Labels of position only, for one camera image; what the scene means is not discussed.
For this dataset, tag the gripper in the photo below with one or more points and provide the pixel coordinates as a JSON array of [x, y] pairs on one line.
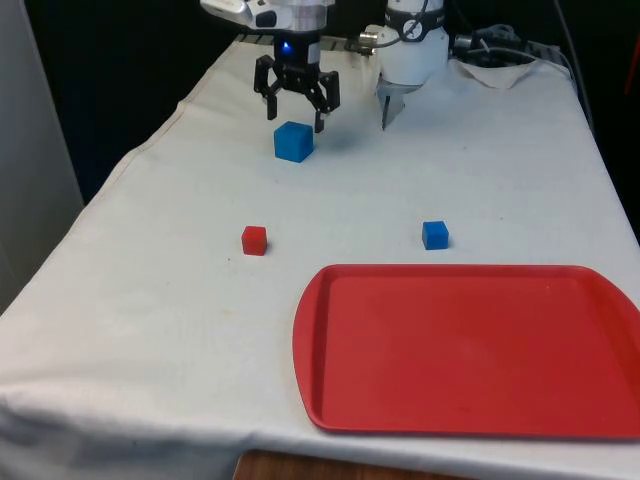
[[297, 55]]

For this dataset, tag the large blue cube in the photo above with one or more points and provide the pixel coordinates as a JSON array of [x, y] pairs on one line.
[[292, 142]]

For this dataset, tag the red tray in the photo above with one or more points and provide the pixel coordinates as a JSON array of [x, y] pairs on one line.
[[465, 355]]

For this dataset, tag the small red cube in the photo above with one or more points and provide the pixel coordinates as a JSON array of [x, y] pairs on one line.
[[254, 241]]

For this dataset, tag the small blue cube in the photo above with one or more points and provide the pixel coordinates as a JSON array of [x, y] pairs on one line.
[[435, 236]]

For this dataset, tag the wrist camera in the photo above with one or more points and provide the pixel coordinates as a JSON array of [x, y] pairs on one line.
[[225, 7]]

